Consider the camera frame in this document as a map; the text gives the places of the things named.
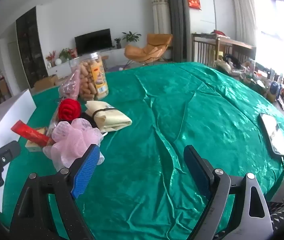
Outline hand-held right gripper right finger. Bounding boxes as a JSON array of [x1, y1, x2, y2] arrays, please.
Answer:
[[183, 144, 274, 240]]

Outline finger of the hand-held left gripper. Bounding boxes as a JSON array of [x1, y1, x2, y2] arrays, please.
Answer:
[[0, 140, 21, 170]]

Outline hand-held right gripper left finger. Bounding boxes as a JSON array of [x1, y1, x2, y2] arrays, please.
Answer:
[[9, 144, 101, 240]]

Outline white storage box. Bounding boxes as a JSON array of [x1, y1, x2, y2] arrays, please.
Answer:
[[0, 89, 37, 214]]

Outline pink mesh bath puff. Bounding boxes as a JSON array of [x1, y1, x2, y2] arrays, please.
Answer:
[[42, 118, 105, 172]]

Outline black beaded lace hair net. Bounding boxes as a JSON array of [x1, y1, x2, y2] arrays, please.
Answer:
[[78, 112, 99, 129]]

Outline beige snack packet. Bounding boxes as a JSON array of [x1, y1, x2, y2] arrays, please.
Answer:
[[25, 127, 49, 153]]

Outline red snack packet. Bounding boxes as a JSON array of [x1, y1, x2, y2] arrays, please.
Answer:
[[10, 120, 50, 147]]

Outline green satin tablecloth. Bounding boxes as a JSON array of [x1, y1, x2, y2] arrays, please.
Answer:
[[2, 62, 284, 240]]

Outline cream folded cloth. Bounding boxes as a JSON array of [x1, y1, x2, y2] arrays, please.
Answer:
[[85, 100, 133, 133]]

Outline red knitted rose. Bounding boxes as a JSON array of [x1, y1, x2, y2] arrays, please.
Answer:
[[57, 99, 82, 123]]

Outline cardboard box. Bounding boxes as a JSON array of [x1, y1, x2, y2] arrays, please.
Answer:
[[33, 74, 58, 92]]

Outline smartphone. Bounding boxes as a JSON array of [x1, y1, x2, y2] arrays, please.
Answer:
[[258, 113, 284, 157]]

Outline pink floral face mask packet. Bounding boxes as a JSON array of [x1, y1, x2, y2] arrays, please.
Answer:
[[57, 66, 81, 100]]

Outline clear plastic snack jar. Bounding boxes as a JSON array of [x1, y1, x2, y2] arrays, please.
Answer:
[[68, 52, 109, 102]]

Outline red flower arrangement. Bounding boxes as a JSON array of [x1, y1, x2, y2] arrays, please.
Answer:
[[45, 51, 57, 68]]

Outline dark display cabinet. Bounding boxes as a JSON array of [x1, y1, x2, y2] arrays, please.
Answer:
[[15, 6, 49, 89]]

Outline pile of household clutter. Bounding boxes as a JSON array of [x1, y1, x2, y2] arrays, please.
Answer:
[[213, 54, 284, 120]]

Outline green plant with red flowers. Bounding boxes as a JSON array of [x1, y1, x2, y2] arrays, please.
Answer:
[[58, 48, 77, 61]]

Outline orange lounge chair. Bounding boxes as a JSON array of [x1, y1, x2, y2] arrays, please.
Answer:
[[124, 33, 174, 67]]

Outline flat screen television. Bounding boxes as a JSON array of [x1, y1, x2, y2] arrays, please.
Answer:
[[74, 29, 113, 56]]

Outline large leafy potted plant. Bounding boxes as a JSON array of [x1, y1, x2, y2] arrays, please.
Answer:
[[121, 31, 142, 43]]

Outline grey curtain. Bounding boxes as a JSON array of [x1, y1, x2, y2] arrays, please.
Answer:
[[161, 0, 191, 63]]

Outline white floor air conditioner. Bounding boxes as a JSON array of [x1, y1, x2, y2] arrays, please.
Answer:
[[151, 0, 172, 35]]

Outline white sheer curtain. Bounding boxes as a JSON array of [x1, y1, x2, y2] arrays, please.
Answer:
[[230, 0, 258, 48]]

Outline red wall hanging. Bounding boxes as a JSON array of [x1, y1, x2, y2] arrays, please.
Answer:
[[186, 0, 202, 10]]

